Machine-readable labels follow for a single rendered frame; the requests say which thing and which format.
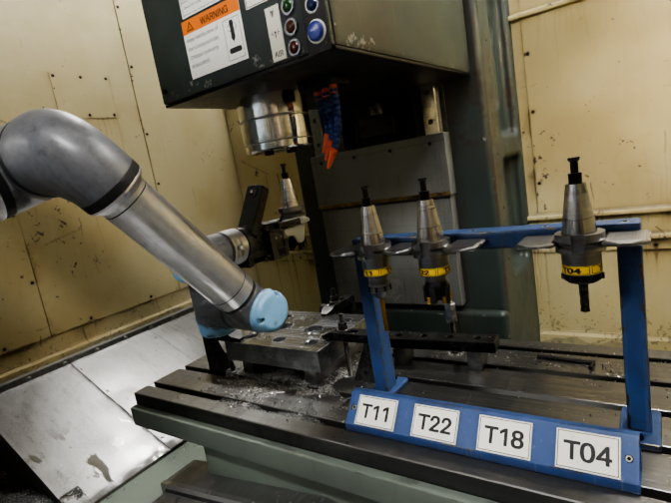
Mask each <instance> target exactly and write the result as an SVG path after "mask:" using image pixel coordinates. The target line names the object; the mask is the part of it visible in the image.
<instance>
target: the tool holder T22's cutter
mask: <svg viewBox="0 0 671 503"><path fill-rule="evenodd" d="M423 296H424V301H427V303H428V304H437V303H438V302H439V301H442V303H447V302H449V301H451V299H452V292H451V291H450V283H449V282H448V281H447V280H444V281H441V282H434V283H430V282H425V285H424V286H423Z"/></svg>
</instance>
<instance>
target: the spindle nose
mask: <svg viewBox="0 0 671 503"><path fill-rule="evenodd" d="M236 104H237V109H238V114H239V120H240V124H241V130H242V135H243V140H244V145H245V148H246V151H247V155H249V156H259V155H264V154H265V153H266V152H272V151H274V153H280V152H286V151H287V150H289V149H301V148H305V147H309V146H311V145H312V144H313V140H312V136H313V134H312V129H311V123H310V117H309V115H308V112H309V111H308V105H307V100H306V94H301V93H299V90H282V91H273V92H266V93H261V94H257V95H253V96H249V97H246V98H243V99H241V100H239V101H237V102H236Z"/></svg>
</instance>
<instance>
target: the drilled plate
mask: <svg viewBox="0 0 671 503"><path fill-rule="evenodd" d="M321 316H322V313H321V312H309V311H289V310H288V317H289V318H288V317H287V319H286V322H285V323H284V325H283V326H282V327H281V328H280V329H279V330H277V331H275V332H264V335H263V333H262V332H261V333H260V334H258V335H257V334H256V333H254V332H253V331H251V336H250V335H249V333H250V330H246V331H244V332H242V334H243V335H244V336H245V337H246V338H249V339H243V340H241V341H236V342H229V341H226V345H227V349H228V354H229V359H230V360H237V361H244V362H251V363H258V364H265V365H272V366H279V367H286V368H293V369H300V370H307V371H314V372H322V371H324V370H325V369H326V368H328V367H329V366H330V365H332V364H333V363H334V362H336V361H337V360H338V359H339V358H341V357H342V356H343V355H344V349H343V343H342V341H333V340H325V339H323V338H322V340H323V341H319V340H315V339H317V338H319V337H320V336H321V334H324V333H326V332H327V331H330V330H332V329H334V328H336V327H338V324H337V323H338V321H339V319H338V313H334V314H332V315H329V317H323V316H322V317H321ZM343 317H344V320H346V321H347V323H346V325H347V326H348V327H349V328H359V329H366V327H365V321H364V315H363V314H349V313H344V314H343ZM304 318H305V319H304ZM303 319H304V320H303ZM350 319H351V321H349V320H350ZM293 321H294V324H295V325H293V324H292V322H293ZM288 322H289V323H288ZM292 325H293V326H292ZM291 326H292V327H293V328H291ZM322 328H323V329H322ZM282 329H285V331H283V330H282ZM320 329H322V330H320ZM309 332H311V334H309ZM299 333H300V334H299ZM306 333H307V334H306ZM318 333H319V334H318ZM246 335H247V336H246ZM266 335H267V338H265V337H266ZM269 335H270V336H269ZM311 335H312V336H311ZM252 336H255V338H252ZM258 338H261V339H262V340H259V339H258ZM273 338H274V339H273ZM308 338H310V341H306V339H308ZM303 341H305V342H304V344H303ZM357 345H358V343H355V342H349V343H348V347H349V350H351V349H353V348H354V347H355V346H357Z"/></svg>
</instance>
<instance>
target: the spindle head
mask: <svg viewBox="0 0 671 503"><path fill-rule="evenodd" d="M224 1H226V0H220V1H218V2H216V3H215V4H213V5H211V6H209V7H207V8H205V9H203V10H201V11H199V12H197V13H195V14H193V15H191V16H189V17H187V18H186V19H184V20H183V17H182V12H181V7H180V3H179V0H141V2H142V7H143V11H144V16H145V20H146V25H147V29H148V34H149V38H150V43H151V47H152V51H153V56H154V60H155V65H156V69H157V74H158V78H159V83H160V87H161V92H162V96H163V101H164V104H165V105H167V106H166V108H167V109H237V104H236V102H237V101H239V100H241V99H243V98H246V97H249V96H253V95H257V94H261V93H266V92H273V91H282V90H298V83H301V82H304V81H307V80H311V79H314V78H317V77H320V76H323V75H326V74H334V75H342V76H348V77H349V84H346V85H344V86H341V87H338V94H339V97H338V98H339V100H340V103H339V104H340V108H341V109H342V108H346V107H350V106H354V105H358V104H361V103H365V102H369V101H373V100H377V99H381V98H385V97H388V96H392V95H396V94H400V93H404V92H408V91H411V90H415V89H419V88H421V87H424V86H428V85H432V84H438V83H442V82H446V81H450V80H454V79H458V78H462V77H465V76H469V75H470V74H469V73H468V72H469V69H470V67H469V58H468V49H467V40H466V31H465V22H464V13H463V4H462V0H325V3H326V10H327V16H328V22H329V28H330V35H331V41H332V47H333V48H332V49H330V50H327V51H324V52H321V53H318V54H315V55H313V56H310V55H309V49H308V43H307V37H306V31H305V26H304V20H303V14H302V8H301V2H300V0H294V2H295V9H294V11H293V13H292V14H291V15H285V14H283V12H282V10H281V4H282V1H283V0H268V1H266V2H264V3H262V4H260V5H258V6H255V7H253V8H251V9H249V10H247V9H246V4H245V0H239V5H240V11H241V16H242V21H243V27H244V32H245V37H246V42H247V48H248V53H249V58H248V59H246V60H243V61H241V62H238V63H236V64H233V65H230V66H228V67H225V68H223V69H220V70H218V71H215V72H213V73H210V74H207V75H205V76H202V77H200V78H197V79H195V80H193V77H192V72H191V68H190V63H189V58H188V53H187V49H186V44H185V39H184V35H183V30H182V25H181V23H183V22H185V21H187V20H188V19H190V18H192V17H194V16H196V15H198V14H200V13H202V12H204V11H206V10H208V9H210V8H212V7H214V6H216V5H218V4H220V3H222V2H224ZM277 3H278V5H279V11H280V16H281V22H282V28H283V33H284V39H285V45H286V50H287V56H288V58H287V59H284V60H281V61H279V62H276V63H274V60H273V54H272V48H271V43H270V37H269V32H268V26H267V21H266V15H265V10H264V9H266V8H269V7H271V6H273V5H275V4H277ZM289 18H295V19H296V20H297V22H298V26H299V27H298V32H297V33H296V34H295V35H294V36H289V35H287V33H286V31H285V23H286V21H287V20H288V19H289ZM292 39H298V40H300V42H301V44H302V50H301V52H300V54H299V55H297V56H295V57H294V56H292V55H291V54H290V53H289V50H288V46H289V43H290V41H291V40H292Z"/></svg>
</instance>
